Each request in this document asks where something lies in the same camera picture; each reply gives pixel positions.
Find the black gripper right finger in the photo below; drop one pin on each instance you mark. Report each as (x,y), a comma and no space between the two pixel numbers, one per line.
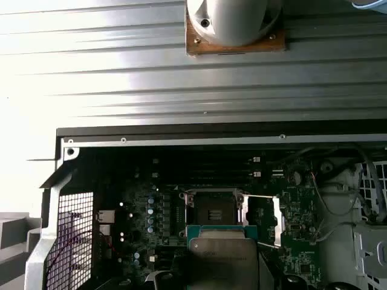
(269,279)

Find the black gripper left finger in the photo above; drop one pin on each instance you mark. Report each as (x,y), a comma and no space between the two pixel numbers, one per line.
(180,278)

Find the silver CPU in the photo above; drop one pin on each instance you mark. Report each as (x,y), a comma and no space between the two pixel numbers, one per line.
(222,262)

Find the metal socket cover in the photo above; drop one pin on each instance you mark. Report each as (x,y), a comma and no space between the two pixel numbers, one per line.
(279,223)

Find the CPU socket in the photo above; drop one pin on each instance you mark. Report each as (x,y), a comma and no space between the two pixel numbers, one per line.
(211,208)

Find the green motherboard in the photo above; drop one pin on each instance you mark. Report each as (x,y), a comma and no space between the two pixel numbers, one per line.
(299,217)

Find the silver coin battery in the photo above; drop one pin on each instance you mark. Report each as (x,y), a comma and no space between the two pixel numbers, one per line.
(295,177)

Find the black grey PC case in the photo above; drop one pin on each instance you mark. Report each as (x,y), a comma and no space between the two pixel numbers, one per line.
(211,133)

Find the grey parts rack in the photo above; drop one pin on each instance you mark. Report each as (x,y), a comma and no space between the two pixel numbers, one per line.
(15,229)

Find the brown square base plate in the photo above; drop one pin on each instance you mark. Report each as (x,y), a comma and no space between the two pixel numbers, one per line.
(242,49)

